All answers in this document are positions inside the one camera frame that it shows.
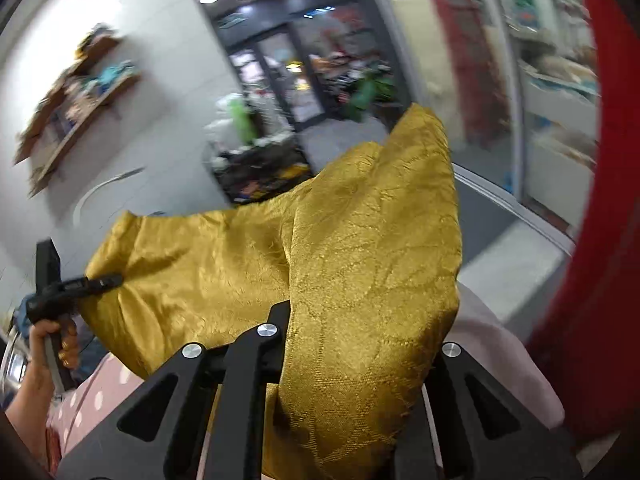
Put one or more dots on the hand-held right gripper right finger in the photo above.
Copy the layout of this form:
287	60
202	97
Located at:
450	385

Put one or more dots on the red patterned hanging cloth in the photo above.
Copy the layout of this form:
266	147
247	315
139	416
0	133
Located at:
465	60

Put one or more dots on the large yellow patterned cloth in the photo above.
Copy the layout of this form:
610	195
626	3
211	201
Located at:
370	260

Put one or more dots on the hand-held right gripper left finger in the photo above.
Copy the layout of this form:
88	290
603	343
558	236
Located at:
250	360

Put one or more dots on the pink spotted bed sheet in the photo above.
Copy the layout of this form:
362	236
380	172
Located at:
500	360

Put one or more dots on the dark cart with items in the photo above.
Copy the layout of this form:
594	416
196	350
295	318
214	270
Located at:
260	170

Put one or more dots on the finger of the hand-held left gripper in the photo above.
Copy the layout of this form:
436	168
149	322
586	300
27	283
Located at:
102	281

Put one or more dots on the red curtain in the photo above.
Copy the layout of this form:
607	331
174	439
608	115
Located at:
605	210

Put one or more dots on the dark framed glass door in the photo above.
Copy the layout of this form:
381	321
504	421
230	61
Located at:
300	25

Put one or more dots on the green plastic bag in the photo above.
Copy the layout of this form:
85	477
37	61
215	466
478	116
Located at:
242	120

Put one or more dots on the white curved pipe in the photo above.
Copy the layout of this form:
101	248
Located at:
100	187

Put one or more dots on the person's left hand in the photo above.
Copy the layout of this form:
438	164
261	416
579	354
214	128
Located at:
70	347

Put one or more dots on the green plant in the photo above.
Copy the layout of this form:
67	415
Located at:
372	92

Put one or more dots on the wooden wall shelf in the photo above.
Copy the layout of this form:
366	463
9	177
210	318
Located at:
75	110

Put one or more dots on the person's left forearm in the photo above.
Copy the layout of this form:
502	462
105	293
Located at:
30	410

